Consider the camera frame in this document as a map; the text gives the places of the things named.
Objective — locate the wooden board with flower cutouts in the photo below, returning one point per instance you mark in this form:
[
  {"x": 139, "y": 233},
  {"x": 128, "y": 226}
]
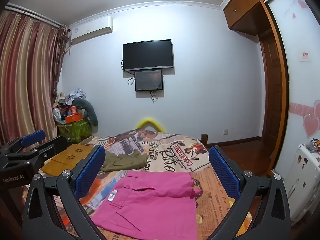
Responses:
[{"x": 62, "y": 160}]

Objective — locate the pink pants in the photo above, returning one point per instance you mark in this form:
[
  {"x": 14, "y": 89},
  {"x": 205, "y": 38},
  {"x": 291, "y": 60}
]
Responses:
[{"x": 150, "y": 200}]

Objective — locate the small black wall monitor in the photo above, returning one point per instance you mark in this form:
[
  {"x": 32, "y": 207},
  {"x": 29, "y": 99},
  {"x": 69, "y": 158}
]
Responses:
[{"x": 148, "y": 80}]

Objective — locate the curtain rail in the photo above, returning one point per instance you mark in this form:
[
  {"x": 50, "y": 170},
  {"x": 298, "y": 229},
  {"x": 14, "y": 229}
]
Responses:
[{"x": 32, "y": 12}]

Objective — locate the white wall socket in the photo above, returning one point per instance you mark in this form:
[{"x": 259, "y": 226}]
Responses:
[{"x": 225, "y": 132}]

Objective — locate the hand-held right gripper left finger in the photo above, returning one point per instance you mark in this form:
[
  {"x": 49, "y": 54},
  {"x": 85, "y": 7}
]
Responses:
[{"x": 90, "y": 172}]

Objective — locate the yellow pillow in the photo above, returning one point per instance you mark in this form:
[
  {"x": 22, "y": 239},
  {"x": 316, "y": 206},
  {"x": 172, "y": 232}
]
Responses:
[{"x": 150, "y": 123}]

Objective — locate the pale small heart wall decal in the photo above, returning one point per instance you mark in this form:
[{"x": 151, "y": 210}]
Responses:
[{"x": 301, "y": 5}]

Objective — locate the small things on suitcase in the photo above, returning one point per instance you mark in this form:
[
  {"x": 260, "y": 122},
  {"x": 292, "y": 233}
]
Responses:
[{"x": 313, "y": 145}]

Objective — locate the black wall television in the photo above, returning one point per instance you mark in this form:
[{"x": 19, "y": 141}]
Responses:
[{"x": 147, "y": 55}]

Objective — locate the brown wooden door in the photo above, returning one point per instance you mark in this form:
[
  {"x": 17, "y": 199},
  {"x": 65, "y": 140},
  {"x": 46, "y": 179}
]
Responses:
[{"x": 281, "y": 80}]

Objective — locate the printed blanket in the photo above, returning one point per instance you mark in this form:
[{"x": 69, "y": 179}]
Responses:
[{"x": 175, "y": 155}]

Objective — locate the striped curtain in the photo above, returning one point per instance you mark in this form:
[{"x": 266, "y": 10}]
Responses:
[{"x": 25, "y": 67}]

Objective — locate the wooden overhead cabinet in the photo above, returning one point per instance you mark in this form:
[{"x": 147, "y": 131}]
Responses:
[{"x": 247, "y": 5}]

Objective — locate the green bag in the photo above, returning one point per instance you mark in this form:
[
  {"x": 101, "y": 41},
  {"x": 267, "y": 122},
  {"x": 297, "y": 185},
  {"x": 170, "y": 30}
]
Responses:
[{"x": 75, "y": 130}]

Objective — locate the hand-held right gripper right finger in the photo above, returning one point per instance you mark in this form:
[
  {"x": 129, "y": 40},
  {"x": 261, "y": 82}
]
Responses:
[{"x": 223, "y": 172}]

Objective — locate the orange box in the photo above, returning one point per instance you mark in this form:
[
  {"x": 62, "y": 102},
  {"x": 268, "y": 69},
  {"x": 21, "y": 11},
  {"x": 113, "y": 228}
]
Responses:
[{"x": 73, "y": 118}]

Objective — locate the white air conditioner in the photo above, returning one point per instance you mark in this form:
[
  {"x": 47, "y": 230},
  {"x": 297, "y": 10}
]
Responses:
[{"x": 90, "y": 30}]

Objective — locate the pink heart wall decal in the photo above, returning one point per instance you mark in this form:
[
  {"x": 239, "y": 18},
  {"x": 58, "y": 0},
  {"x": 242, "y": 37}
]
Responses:
[{"x": 310, "y": 122}]

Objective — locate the pile of clutter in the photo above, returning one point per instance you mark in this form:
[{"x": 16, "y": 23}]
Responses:
[{"x": 67, "y": 100}]

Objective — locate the grey pillow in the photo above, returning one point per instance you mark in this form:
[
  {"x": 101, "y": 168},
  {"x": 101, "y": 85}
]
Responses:
[{"x": 87, "y": 107}]

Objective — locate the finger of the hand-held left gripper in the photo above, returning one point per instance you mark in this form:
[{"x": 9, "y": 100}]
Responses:
[
  {"x": 32, "y": 137},
  {"x": 50, "y": 147}
]

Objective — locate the wooden bed post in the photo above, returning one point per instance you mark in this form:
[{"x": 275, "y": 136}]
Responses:
[{"x": 204, "y": 138}]

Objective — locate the olive green pants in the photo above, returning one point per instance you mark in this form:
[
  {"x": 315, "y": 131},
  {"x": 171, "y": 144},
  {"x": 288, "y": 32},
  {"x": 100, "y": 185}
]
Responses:
[{"x": 125, "y": 161}]

